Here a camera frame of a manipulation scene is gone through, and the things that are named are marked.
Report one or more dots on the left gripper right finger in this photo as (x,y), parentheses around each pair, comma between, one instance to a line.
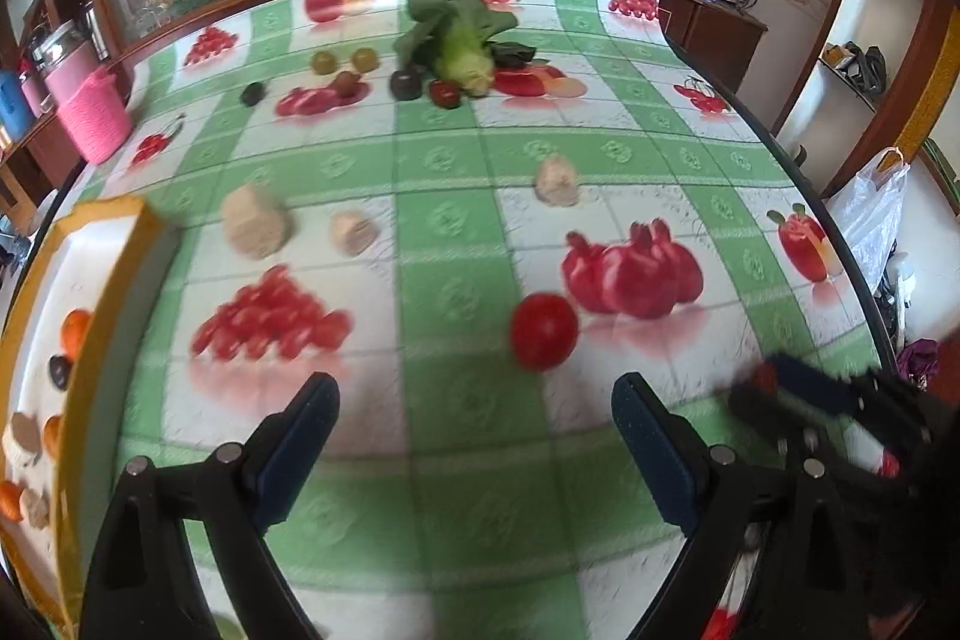
(803,584)

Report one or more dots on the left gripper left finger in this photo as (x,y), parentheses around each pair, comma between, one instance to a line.
(142,581)

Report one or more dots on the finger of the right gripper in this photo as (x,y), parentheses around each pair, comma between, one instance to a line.
(814,387)
(774,423)

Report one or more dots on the dark red date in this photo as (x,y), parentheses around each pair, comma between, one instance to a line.
(766,378)

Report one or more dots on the beige cut chunk three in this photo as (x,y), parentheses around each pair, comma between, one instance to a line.
(34,508)

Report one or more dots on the dark plum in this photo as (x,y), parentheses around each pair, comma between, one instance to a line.
(59,370)
(406,84)

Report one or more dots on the red tomato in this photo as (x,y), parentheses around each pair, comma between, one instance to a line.
(543,331)

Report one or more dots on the orange fruit one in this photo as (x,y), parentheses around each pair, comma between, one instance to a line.
(73,332)

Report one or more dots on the beige chunk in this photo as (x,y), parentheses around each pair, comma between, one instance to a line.
(557,182)

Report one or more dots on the beige cut chunk two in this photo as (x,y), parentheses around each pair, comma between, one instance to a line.
(254,224)

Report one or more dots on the beige cut chunk four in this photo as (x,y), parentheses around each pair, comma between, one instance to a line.
(352,231)

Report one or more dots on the orange fruit three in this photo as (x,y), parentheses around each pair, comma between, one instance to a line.
(10,501)

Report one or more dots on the orange fruit two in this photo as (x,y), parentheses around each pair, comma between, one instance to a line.
(51,436)

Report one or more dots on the beige cut chunk one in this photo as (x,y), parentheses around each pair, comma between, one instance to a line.
(24,437)

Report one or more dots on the white plastic bag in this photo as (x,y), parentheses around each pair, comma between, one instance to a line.
(867,212)

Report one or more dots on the yellow rimmed white tray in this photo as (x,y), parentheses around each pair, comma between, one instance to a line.
(110,257)

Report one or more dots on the dark wooden sideboard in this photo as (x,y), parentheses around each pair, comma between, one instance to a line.
(721,40)

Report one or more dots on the small red date by bok choy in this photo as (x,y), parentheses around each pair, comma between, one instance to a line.
(445,95)

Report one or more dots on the pink knitted jar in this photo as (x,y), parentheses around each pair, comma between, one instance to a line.
(89,104)

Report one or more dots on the blue detergent jug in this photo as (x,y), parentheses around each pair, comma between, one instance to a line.
(17,116)

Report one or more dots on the small black plum left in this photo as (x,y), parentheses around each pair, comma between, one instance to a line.
(252,94)

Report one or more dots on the dark plum by bok choy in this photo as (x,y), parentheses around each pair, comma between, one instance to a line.
(406,84)

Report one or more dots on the bok choy vegetable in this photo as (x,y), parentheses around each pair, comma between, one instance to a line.
(455,41)

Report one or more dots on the brown grape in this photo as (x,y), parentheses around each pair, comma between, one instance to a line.
(346,84)

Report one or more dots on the green grape right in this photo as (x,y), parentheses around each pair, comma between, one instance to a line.
(365,59)

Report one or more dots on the green grape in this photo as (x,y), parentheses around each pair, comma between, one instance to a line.
(324,62)
(365,59)

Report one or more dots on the green grape left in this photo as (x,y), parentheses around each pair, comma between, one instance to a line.
(324,62)

